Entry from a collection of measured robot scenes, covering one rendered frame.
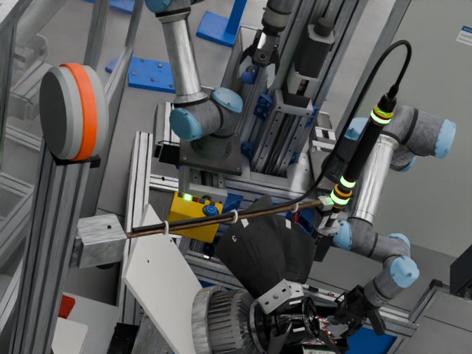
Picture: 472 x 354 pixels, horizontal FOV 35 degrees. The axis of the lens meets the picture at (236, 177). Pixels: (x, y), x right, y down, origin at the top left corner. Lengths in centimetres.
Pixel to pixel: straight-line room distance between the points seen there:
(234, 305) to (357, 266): 214
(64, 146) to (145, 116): 328
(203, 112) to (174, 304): 77
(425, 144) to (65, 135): 133
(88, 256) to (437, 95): 259
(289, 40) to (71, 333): 121
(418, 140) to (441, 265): 216
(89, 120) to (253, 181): 160
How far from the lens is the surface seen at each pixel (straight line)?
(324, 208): 181
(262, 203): 187
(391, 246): 216
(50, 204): 135
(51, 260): 147
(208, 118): 247
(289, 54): 264
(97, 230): 151
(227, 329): 197
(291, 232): 220
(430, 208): 423
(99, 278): 353
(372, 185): 219
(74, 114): 120
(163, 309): 186
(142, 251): 182
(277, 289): 195
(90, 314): 229
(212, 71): 508
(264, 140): 275
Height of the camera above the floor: 265
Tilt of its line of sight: 38 degrees down
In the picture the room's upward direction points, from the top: 21 degrees clockwise
